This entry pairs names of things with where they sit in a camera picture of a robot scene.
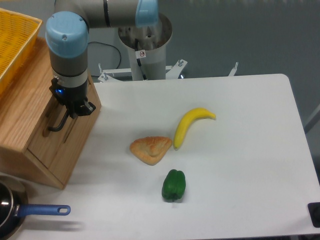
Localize black pan blue handle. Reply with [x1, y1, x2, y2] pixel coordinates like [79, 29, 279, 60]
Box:
[0, 176, 71, 240]

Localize green bell pepper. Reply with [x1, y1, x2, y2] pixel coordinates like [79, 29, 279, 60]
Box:
[161, 169, 186, 202]

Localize yellow plastic basket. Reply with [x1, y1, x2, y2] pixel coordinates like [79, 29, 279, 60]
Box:
[0, 8, 43, 94]

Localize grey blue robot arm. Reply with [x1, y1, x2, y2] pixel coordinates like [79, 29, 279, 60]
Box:
[45, 0, 159, 119]

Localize yellow banana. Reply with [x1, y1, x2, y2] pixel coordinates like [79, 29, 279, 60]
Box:
[173, 107, 216, 150]

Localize wooden drawer cabinet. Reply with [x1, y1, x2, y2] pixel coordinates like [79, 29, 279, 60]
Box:
[0, 37, 103, 190]

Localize toy croissant pastry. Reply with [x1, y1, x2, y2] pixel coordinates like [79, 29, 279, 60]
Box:
[129, 136, 173, 166]

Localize black corner device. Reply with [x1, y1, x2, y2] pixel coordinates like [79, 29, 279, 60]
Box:
[307, 202, 320, 228]

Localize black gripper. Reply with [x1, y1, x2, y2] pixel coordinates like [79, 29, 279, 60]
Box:
[49, 77, 96, 119]

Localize black cable loop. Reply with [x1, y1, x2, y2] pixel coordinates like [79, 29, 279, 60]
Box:
[87, 41, 122, 70]

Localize wooden top drawer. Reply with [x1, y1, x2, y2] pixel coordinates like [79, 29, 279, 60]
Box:
[26, 77, 102, 182]

